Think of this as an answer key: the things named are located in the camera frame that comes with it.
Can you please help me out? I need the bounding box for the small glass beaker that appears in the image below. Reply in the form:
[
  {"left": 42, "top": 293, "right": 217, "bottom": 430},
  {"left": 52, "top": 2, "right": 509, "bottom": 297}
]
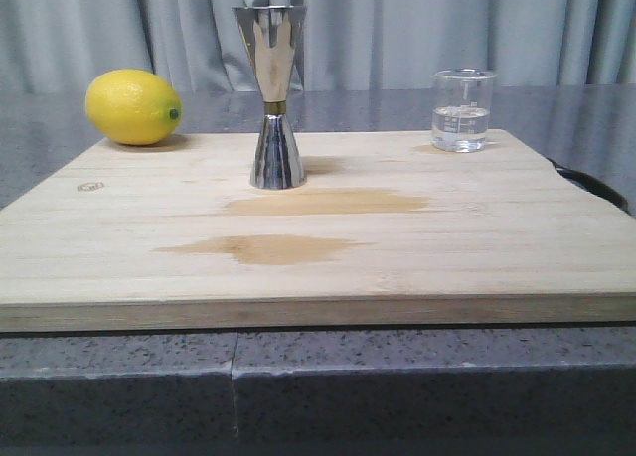
[{"left": 431, "top": 69, "right": 497, "bottom": 153}]

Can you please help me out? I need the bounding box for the steel double jigger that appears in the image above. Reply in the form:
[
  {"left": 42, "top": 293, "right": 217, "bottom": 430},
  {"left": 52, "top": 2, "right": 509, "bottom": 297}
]
[{"left": 233, "top": 6, "right": 306, "bottom": 190}]

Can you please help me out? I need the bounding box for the wooden cutting board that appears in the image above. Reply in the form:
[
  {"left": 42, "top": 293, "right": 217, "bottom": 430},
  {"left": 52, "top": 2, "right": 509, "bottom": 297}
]
[{"left": 1, "top": 130, "right": 635, "bottom": 332}]

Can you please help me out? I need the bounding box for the yellow lemon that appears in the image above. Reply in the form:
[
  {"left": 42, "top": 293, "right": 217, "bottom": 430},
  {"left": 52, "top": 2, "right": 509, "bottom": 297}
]
[{"left": 84, "top": 69, "right": 182, "bottom": 146}]

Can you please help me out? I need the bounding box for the grey curtain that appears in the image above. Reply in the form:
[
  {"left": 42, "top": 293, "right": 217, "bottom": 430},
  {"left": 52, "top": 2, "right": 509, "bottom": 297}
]
[{"left": 1, "top": 0, "right": 635, "bottom": 93}]

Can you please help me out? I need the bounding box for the black board handle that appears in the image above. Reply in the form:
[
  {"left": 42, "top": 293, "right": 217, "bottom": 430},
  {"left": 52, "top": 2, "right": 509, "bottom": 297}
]
[{"left": 550, "top": 159, "right": 630, "bottom": 214}]

